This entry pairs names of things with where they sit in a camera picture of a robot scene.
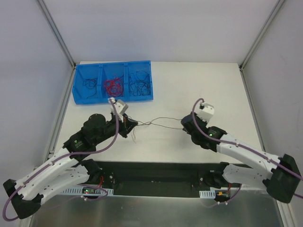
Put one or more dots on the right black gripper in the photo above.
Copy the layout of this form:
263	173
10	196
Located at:
187	124

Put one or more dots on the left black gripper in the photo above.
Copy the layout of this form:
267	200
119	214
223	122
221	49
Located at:
124	126

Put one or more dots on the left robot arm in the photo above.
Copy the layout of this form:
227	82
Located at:
67	168

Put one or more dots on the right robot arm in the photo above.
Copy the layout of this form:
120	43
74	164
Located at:
279	176

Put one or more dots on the blue plastic divided bin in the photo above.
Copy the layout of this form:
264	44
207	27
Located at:
95	83

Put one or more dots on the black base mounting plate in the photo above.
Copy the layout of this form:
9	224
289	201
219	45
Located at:
181	180

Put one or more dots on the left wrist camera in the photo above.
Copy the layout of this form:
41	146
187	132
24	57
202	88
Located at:
118	108

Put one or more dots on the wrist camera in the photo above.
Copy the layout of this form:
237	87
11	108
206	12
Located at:
118	108
206	112

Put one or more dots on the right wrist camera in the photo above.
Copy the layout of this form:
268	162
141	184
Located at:
206	112

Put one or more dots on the right white cable duct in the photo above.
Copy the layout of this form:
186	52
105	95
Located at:
210	194

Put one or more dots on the white cable duct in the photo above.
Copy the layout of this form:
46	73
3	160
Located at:
210	194
87	191

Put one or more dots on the left white cable duct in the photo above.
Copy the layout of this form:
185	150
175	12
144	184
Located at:
87	191

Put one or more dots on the right aluminium frame post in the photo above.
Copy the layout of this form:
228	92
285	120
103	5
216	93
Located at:
261	34

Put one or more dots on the aluminium frame post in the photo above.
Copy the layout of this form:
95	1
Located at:
48	16
261	34

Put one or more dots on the left aluminium frame post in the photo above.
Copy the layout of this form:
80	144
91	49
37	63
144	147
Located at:
48	16

